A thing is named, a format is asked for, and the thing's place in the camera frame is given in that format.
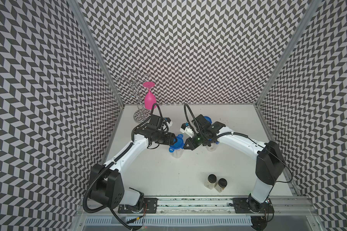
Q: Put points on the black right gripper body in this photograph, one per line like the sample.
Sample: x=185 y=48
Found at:
x=195 y=141

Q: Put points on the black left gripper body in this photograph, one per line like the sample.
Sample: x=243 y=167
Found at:
x=165 y=138

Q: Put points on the clear container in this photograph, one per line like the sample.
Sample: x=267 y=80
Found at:
x=176 y=153
x=212 y=148

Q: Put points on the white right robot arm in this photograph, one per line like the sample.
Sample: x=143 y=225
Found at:
x=269 y=162

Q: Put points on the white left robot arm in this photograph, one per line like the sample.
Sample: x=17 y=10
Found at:
x=106 y=188

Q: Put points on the black cap jar left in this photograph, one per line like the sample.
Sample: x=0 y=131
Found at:
x=210 y=181

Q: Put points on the black cap jar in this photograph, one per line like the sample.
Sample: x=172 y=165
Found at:
x=221 y=185
x=210 y=181

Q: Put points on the pink plastic wine glass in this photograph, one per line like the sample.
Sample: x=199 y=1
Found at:
x=150 y=99

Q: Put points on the black cap jar right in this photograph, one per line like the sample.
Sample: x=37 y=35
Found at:
x=221 y=185

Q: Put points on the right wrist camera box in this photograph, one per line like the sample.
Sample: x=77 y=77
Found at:
x=186 y=129

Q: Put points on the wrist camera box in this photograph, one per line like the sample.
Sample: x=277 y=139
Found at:
x=167 y=123
x=186 y=129

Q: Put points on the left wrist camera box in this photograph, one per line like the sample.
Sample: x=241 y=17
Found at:
x=167 y=123

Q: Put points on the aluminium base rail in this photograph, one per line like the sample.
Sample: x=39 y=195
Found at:
x=170 y=213

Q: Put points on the aluminium left corner post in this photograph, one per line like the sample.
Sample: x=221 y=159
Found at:
x=78 y=15

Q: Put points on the aluminium corner post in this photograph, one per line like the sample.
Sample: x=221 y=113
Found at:
x=300 y=28
x=78 y=15

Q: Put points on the aluminium right corner post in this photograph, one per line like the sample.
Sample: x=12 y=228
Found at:
x=300 y=28

